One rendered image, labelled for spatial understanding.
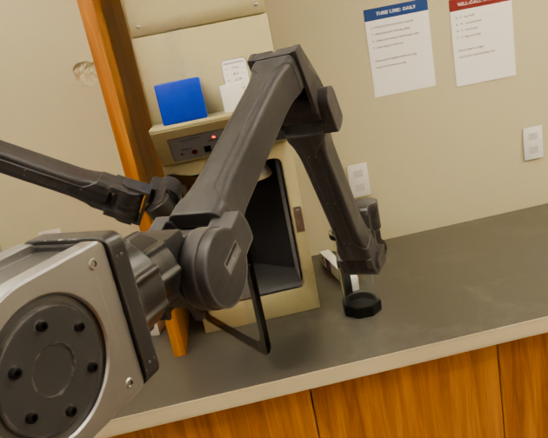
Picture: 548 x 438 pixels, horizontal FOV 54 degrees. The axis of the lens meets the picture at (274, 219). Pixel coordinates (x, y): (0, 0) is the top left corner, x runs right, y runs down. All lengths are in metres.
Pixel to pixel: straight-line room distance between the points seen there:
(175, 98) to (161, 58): 0.14
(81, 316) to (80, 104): 1.47
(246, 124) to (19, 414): 0.41
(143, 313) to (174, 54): 0.98
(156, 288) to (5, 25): 1.50
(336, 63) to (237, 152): 1.24
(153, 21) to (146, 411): 0.87
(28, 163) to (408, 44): 1.24
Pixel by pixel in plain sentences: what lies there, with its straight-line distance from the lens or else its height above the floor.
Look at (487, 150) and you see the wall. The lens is 2.03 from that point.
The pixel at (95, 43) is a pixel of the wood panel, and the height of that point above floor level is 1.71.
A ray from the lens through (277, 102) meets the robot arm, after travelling 0.70.
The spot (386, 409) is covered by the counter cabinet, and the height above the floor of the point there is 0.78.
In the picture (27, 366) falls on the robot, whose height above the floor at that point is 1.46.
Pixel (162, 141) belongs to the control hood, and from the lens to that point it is 1.26.
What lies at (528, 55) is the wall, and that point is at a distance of 2.06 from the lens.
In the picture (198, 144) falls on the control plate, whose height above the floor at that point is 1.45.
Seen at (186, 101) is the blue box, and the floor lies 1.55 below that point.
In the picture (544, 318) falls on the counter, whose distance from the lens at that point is 1.38.
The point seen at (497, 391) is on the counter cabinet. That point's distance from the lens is 1.46.
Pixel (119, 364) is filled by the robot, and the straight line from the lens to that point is 0.41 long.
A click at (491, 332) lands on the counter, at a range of 1.33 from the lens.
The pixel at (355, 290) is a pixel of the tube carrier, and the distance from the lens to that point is 1.38.
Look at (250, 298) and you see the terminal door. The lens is 1.17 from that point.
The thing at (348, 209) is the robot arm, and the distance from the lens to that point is 0.94.
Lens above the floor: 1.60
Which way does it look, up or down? 16 degrees down
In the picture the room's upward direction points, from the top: 11 degrees counter-clockwise
